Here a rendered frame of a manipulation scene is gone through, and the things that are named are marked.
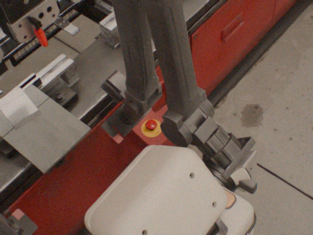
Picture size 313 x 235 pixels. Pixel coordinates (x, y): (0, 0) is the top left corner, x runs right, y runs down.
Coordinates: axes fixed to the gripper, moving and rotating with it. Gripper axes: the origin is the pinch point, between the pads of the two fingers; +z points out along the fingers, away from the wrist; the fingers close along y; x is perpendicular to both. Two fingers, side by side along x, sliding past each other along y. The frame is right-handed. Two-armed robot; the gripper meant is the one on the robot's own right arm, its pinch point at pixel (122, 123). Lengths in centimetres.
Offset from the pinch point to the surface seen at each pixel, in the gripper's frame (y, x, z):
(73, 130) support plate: 10.4, -8.5, 3.9
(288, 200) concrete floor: -56, 84, 69
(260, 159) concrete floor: -67, 63, 80
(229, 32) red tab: -84, 5, 46
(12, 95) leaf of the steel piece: 12.6, -30.1, 14.6
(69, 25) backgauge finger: -18.5, -36.3, 17.5
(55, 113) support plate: 9.3, -16.3, 7.8
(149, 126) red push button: -12.3, 6.8, 17.5
